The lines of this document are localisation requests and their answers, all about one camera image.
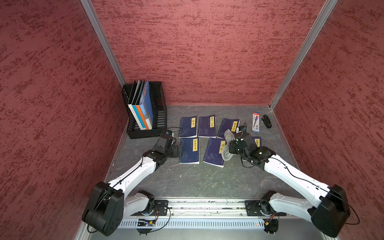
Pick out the grey fluffy cleaning cloth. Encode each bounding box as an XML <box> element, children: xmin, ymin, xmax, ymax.
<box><xmin>221</xmin><ymin>130</ymin><xmax>237</xmax><ymax>162</ymax></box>

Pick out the blue book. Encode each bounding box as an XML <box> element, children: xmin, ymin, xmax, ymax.
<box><xmin>179</xmin><ymin>116</ymin><xmax>198</xmax><ymax>138</ymax></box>
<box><xmin>179</xmin><ymin>138</ymin><xmax>200</xmax><ymax>165</ymax></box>

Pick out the purple book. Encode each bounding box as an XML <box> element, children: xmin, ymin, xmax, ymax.
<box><xmin>198</xmin><ymin>115</ymin><xmax>216</xmax><ymax>138</ymax></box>
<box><xmin>252</xmin><ymin>137</ymin><xmax>262</xmax><ymax>148</ymax></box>
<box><xmin>204</xmin><ymin>138</ymin><xmax>226</xmax><ymax>168</ymax></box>
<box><xmin>217</xmin><ymin>118</ymin><xmax>240</xmax><ymax>139</ymax></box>

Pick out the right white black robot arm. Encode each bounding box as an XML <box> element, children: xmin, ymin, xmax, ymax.
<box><xmin>222</xmin><ymin>130</ymin><xmax>351</xmax><ymax>238</ymax></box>

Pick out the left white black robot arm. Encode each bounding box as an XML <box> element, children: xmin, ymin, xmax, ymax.
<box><xmin>82</xmin><ymin>136</ymin><xmax>182</xmax><ymax>236</ymax></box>

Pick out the white teal upright book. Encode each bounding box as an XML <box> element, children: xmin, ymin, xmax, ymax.
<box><xmin>128</xmin><ymin>80</ymin><xmax>146</xmax><ymax>130</ymax></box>

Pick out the white blue pen box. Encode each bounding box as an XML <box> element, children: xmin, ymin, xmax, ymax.
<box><xmin>252</xmin><ymin>112</ymin><xmax>260</xmax><ymax>133</ymax></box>

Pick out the small black device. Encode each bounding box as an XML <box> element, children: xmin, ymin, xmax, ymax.
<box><xmin>262</xmin><ymin>115</ymin><xmax>272</xmax><ymax>129</ymax></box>

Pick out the blue orange upright folder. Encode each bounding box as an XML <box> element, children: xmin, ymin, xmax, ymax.
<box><xmin>135</xmin><ymin>80</ymin><xmax>154</xmax><ymax>130</ymax></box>

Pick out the black mesh file basket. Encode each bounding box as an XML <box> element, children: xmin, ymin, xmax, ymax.
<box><xmin>122</xmin><ymin>82</ymin><xmax>167</xmax><ymax>140</ymax></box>

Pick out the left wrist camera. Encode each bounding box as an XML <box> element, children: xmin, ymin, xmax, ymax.
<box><xmin>159</xmin><ymin>130</ymin><xmax>175</xmax><ymax>148</ymax></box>

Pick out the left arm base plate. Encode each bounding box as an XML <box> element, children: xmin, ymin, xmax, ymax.
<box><xmin>142</xmin><ymin>200</ymin><xmax>169</xmax><ymax>217</ymax></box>

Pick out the aluminium rail frame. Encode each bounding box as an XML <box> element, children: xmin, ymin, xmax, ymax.
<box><xmin>74</xmin><ymin>197</ymin><xmax>340</xmax><ymax>240</ymax></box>

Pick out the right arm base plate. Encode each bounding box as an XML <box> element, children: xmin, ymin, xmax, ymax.
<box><xmin>245</xmin><ymin>200</ymin><xmax>273</xmax><ymax>218</ymax></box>

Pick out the slotted cable duct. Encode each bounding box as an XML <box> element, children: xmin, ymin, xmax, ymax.
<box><xmin>118</xmin><ymin>218</ymin><xmax>265</xmax><ymax>230</ymax></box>

